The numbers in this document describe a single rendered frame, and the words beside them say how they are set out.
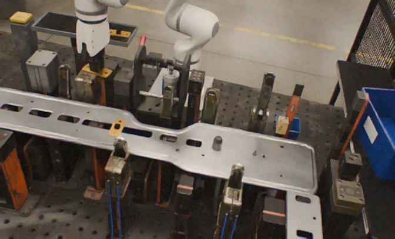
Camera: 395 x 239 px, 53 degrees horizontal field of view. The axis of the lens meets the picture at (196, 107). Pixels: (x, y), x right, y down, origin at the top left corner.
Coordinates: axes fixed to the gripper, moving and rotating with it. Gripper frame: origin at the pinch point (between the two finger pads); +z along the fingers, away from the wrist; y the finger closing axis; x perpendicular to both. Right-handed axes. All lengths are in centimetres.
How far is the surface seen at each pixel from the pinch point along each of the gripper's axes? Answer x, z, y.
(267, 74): 46, 5, -27
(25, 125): -22.7, 25.8, 10.1
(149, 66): 7.3, 10.4, -19.6
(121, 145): 14.0, 17.0, 11.7
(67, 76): -20.3, 18.7, -10.7
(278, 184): 60, 26, -2
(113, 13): -140, 127, -237
